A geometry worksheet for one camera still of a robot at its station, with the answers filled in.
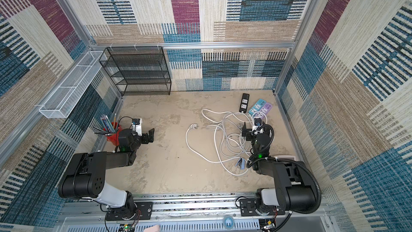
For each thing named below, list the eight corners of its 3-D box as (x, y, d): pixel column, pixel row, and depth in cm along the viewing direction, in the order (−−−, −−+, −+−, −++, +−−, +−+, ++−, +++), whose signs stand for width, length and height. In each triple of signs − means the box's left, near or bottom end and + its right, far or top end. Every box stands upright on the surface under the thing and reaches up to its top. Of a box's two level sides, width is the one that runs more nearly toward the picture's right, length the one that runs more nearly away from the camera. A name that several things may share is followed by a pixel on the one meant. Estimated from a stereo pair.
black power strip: (238, 111, 111) (239, 109, 109) (241, 95, 121) (242, 92, 119) (246, 113, 110) (247, 110, 108) (249, 96, 120) (249, 93, 118)
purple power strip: (254, 118, 110) (256, 112, 105) (265, 105, 117) (267, 100, 112) (261, 122, 108) (263, 116, 103) (271, 109, 114) (274, 103, 110)
